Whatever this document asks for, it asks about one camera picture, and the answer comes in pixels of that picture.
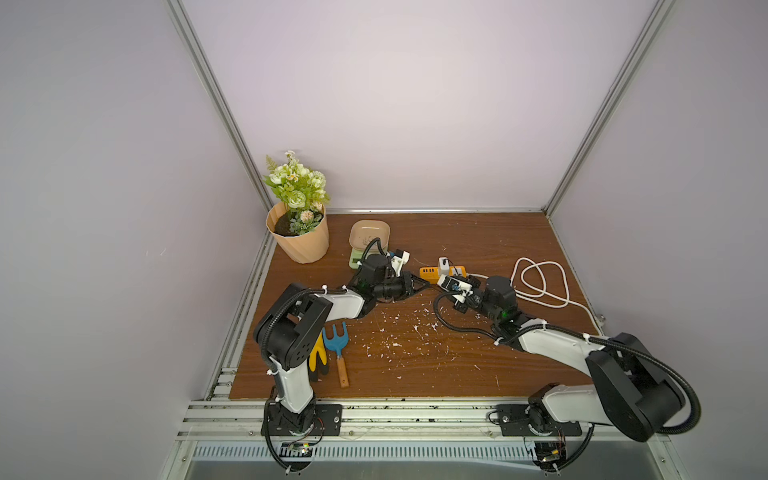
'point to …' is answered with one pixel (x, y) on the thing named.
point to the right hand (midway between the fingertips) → (446, 274)
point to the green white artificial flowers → (302, 192)
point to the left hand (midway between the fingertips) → (433, 287)
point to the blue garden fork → (338, 343)
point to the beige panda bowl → (363, 231)
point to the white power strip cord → (537, 297)
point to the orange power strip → (431, 273)
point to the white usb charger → (443, 266)
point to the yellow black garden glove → (319, 351)
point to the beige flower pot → (301, 231)
